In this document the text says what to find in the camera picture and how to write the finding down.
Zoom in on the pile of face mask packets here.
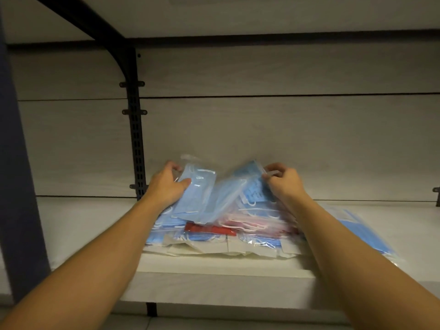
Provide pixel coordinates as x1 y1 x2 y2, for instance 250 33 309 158
144 202 311 260

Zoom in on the black curved shelf bracket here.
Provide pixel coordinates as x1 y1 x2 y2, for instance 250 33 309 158
32 0 139 84

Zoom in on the person's left hand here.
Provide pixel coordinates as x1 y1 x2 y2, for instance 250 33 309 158
146 161 192 211

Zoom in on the person's right forearm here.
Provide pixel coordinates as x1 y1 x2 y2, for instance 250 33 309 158
285 195 440 330

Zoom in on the large blue mask packet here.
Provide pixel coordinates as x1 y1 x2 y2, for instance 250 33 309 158
323 205 403 262

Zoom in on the person's right hand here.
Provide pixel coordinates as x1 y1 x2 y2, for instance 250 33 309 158
262 163 312 211

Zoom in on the blue mask packet printed label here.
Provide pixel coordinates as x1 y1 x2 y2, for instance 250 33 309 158
235 160 277 207

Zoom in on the white overhead shelf board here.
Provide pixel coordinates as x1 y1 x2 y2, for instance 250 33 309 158
0 0 440 46

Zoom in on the dark blue post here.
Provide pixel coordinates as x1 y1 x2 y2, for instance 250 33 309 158
0 5 53 305

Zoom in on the black slotted upright rail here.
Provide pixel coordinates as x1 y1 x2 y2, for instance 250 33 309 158
119 48 158 317

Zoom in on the person's left forearm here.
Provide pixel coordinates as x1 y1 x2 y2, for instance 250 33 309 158
0 193 168 330

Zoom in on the red flat packet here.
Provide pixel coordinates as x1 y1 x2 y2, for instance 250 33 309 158
184 221 238 238

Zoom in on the blue face mask packet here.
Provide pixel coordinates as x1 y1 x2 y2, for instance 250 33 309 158
199 178 249 225
171 154 218 217

